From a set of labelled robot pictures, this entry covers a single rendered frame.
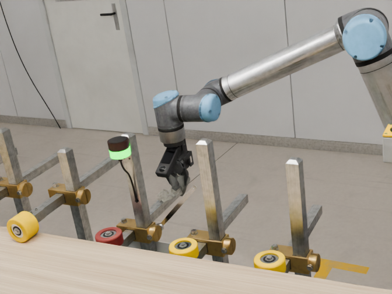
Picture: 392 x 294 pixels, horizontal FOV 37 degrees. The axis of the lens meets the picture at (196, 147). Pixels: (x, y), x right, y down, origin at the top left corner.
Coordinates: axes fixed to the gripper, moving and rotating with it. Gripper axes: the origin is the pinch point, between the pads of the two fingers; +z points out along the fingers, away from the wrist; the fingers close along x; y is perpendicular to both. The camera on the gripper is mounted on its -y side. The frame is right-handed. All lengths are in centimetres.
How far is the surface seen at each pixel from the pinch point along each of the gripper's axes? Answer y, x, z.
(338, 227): 123, -19, 86
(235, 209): -9.9, -26.6, -2.6
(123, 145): -34.3, -7.2, -34.7
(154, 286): -60, -27, -9
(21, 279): -67, 10, -10
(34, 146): 197, 277, 86
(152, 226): -29.4, -7.5, -5.3
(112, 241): -44.0, -3.6, -8.5
